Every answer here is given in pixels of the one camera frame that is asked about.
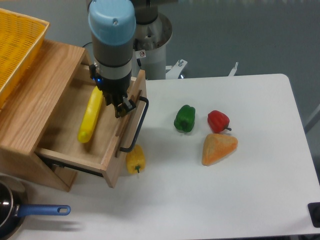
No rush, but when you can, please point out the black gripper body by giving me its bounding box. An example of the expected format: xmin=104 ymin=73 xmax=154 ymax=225
xmin=96 ymin=72 xmax=132 ymax=104

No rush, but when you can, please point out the open wooden top drawer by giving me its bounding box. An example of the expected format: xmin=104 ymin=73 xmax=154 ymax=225
xmin=35 ymin=65 xmax=148 ymax=188

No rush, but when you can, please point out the black drawer handle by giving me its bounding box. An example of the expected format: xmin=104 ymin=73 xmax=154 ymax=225
xmin=119 ymin=95 xmax=150 ymax=153

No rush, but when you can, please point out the orange triangular toy sandwich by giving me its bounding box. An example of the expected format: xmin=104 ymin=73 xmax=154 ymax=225
xmin=201 ymin=133 xmax=238 ymax=167

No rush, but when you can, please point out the yellow plastic basket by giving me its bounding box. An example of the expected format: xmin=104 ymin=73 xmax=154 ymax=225
xmin=0 ymin=8 xmax=50 ymax=106

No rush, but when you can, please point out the red toy bell pepper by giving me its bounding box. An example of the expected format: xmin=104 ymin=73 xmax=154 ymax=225
xmin=207 ymin=110 xmax=232 ymax=134

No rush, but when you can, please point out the black pan blue handle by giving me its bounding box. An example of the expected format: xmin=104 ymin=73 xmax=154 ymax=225
xmin=0 ymin=175 xmax=71 ymax=240

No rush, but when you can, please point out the yellow toy banana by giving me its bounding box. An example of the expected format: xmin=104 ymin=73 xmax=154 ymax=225
xmin=77 ymin=86 xmax=103 ymax=144

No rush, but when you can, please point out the green toy bell pepper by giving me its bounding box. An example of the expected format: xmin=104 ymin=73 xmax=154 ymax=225
xmin=173 ymin=104 xmax=196 ymax=133

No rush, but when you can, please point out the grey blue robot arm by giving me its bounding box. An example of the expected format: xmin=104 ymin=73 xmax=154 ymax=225
xmin=87 ymin=0 xmax=158 ymax=118

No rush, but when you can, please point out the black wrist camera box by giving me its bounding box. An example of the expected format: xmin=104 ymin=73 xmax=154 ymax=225
xmin=89 ymin=64 xmax=97 ymax=81

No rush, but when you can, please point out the black clamp at table edge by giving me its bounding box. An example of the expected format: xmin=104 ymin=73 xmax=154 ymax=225
xmin=307 ymin=202 xmax=320 ymax=228

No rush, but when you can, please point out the wooden drawer cabinet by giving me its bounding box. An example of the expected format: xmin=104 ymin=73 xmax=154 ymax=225
xmin=0 ymin=39 xmax=91 ymax=192

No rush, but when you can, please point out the yellow toy bell pepper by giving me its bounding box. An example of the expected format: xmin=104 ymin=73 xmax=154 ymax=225
xmin=126 ymin=144 xmax=146 ymax=174

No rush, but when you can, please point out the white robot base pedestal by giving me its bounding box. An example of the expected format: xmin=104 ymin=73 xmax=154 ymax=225
xmin=132 ymin=13 xmax=188 ymax=80

